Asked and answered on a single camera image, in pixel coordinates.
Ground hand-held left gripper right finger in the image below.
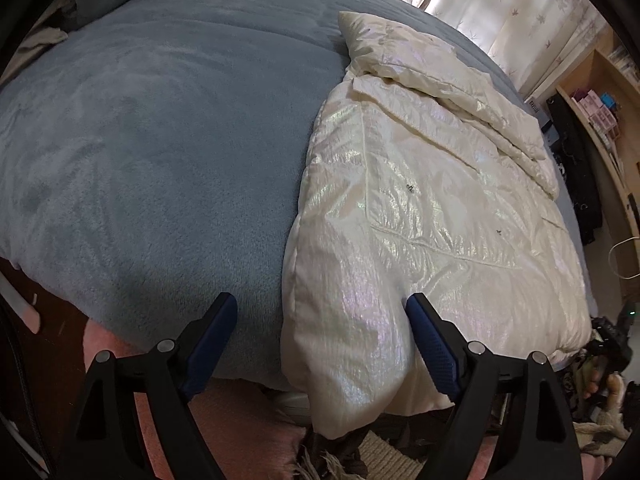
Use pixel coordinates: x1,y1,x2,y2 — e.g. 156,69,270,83
405,292,576,480

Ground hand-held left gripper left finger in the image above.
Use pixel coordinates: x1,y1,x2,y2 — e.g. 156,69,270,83
60,291,238,480

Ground white shiny puffer jacket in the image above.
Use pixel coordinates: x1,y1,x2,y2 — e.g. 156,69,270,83
280,10,593,438

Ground person's right hand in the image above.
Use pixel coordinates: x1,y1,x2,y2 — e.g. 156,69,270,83
582,372,628,413

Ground pink fleece cloth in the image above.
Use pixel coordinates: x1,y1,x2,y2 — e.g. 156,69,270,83
82,317,511,480

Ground beige woven mat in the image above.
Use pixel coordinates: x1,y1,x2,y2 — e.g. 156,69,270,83
357,430,431,480

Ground grey-blue fleece blanket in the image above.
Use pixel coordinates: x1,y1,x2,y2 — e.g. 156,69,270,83
0,0,596,391

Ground stack of pink boxes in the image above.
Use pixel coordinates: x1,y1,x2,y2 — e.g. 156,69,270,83
570,89,621,143

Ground wooden shelf unit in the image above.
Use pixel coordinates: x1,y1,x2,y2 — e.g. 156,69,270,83
555,27,640,281

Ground white cable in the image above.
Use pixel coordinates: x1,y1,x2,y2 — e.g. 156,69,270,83
607,232,640,281

